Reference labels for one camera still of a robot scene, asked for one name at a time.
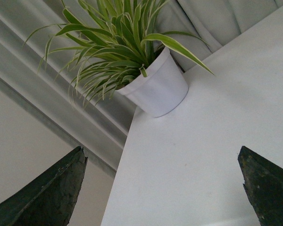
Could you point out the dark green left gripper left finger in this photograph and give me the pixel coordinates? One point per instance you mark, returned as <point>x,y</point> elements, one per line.
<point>50,199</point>

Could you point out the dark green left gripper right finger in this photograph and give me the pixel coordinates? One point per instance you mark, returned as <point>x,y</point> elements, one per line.
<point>263,184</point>

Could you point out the grey curtain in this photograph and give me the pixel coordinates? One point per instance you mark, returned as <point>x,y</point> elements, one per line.
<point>26,26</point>

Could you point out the white plant pot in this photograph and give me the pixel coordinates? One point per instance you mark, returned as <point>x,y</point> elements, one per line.
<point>162,90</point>

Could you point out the green striped spider plant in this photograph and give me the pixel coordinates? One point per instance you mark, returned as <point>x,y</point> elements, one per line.
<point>121,45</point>

